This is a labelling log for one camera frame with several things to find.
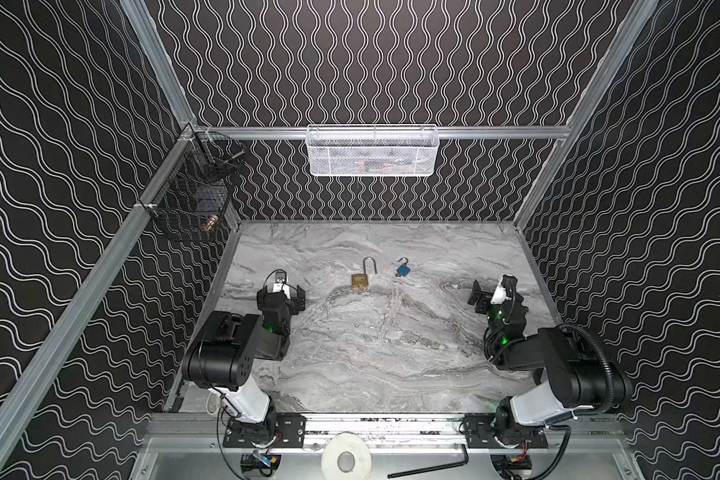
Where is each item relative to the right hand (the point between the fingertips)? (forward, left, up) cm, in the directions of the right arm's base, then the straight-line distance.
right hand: (498, 285), depth 90 cm
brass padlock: (+8, +42, -9) cm, 44 cm away
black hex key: (-45, +24, -11) cm, 52 cm away
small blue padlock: (+13, +27, -9) cm, 31 cm away
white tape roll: (-43, +44, -9) cm, 62 cm away
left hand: (0, +63, -2) cm, 63 cm away
